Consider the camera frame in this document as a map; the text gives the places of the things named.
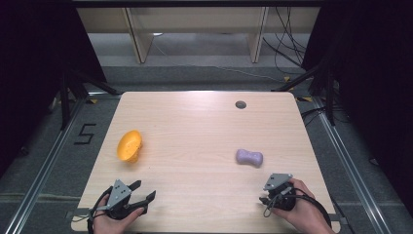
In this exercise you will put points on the purple bone-shaped soap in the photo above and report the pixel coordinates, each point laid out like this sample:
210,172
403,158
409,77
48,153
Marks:
249,157

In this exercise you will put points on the orange bowl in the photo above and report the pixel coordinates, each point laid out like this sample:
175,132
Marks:
128,146

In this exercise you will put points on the person's left hand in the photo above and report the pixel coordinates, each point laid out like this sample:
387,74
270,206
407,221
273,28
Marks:
108,226

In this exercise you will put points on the black metal stand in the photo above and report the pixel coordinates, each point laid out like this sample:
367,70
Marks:
65,100
330,97

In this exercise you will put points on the grey metal floor rail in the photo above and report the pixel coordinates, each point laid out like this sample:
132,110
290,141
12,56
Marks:
42,169
352,169

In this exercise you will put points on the black curtain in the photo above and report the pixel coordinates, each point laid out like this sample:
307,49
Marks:
373,81
39,65

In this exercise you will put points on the person's right hand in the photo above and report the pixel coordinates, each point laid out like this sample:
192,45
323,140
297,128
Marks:
305,211

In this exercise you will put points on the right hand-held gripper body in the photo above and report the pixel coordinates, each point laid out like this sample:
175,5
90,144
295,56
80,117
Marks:
281,195

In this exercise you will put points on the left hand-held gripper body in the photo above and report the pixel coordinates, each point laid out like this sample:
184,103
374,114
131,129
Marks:
119,195

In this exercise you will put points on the light wooden shelf unit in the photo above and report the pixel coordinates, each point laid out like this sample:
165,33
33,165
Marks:
198,19

